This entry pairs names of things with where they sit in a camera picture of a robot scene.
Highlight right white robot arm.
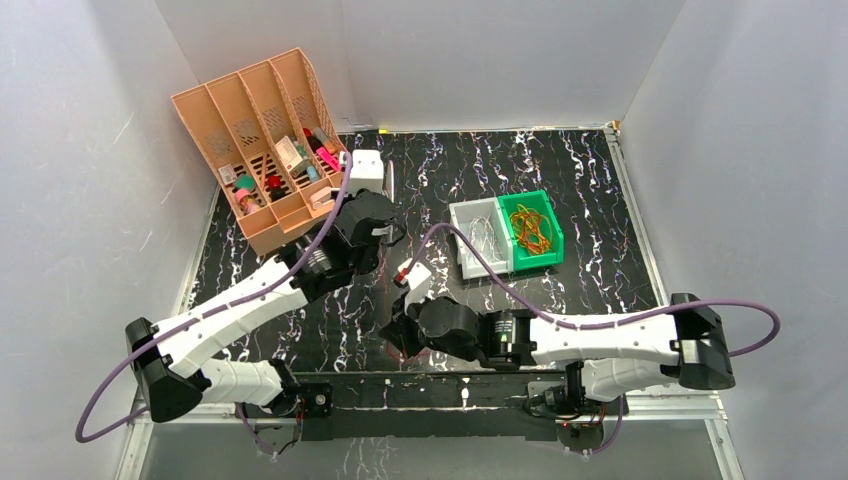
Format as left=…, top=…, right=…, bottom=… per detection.
left=379, top=293, right=736, bottom=414

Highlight white label box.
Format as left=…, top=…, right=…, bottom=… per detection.
left=275, top=136, right=308, bottom=176

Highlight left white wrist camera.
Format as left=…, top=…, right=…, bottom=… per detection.
left=339, top=149, right=385, bottom=196

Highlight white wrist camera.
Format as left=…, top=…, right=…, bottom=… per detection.
left=339, top=149, right=385, bottom=196
left=394, top=259, right=432, bottom=313

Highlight green plastic bin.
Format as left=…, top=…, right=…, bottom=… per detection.
left=497, top=190, right=565, bottom=271

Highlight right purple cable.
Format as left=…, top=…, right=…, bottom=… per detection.
left=407, top=223, right=782, bottom=358

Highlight yellow and red wire bundle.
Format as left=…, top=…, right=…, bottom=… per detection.
left=508, top=203, right=554, bottom=256

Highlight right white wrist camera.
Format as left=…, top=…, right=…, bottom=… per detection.
left=394, top=259, right=432, bottom=313

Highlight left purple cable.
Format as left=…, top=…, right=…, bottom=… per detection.
left=74, top=152, right=354, bottom=444

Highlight pink tape roll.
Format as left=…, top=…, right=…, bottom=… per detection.
left=234, top=174, right=261, bottom=215

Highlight purple cable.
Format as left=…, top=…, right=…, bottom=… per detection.
left=407, top=223, right=782, bottom=358
left=74, top=152, right=354, bottom=444

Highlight peach desk file organizer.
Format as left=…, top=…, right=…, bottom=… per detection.
left=172, top=48, right=345, bottom=255

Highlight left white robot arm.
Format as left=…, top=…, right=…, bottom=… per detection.
left=125, top=190, right=397, bottom=423

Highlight white perforated filament spool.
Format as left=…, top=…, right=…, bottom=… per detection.
left=384, top=160, right=395, bottom=203

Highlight white wires in bin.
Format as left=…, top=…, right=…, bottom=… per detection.
left=463, top=215, right=508, bottom=265

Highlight white plastic bin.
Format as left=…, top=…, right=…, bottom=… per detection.
left=449, top=197, right=514, bottom=275

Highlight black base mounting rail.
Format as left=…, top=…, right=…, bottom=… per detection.
left=301, top=370, right=593, bottom=441

